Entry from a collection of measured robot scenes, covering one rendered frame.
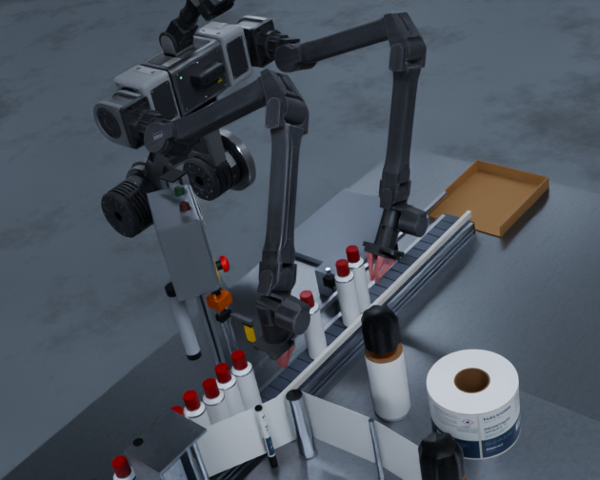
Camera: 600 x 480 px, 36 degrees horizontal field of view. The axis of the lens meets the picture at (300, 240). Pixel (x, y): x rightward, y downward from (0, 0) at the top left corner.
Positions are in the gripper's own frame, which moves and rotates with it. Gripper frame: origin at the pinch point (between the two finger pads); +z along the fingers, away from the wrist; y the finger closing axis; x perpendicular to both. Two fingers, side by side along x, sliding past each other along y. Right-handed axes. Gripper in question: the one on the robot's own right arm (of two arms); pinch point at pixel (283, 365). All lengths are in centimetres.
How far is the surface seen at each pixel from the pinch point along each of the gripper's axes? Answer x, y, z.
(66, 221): 264, 98, 100
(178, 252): 8.4, -13.6, -39.4
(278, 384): 8.1, 3.7, 13.5
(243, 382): 4.3, -9.6, -0.2
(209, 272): 5.6, -9.5, -32.2
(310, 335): 4.9, 15.1, 4.6
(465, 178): 20, 110, 16
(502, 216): -1, 98, 18
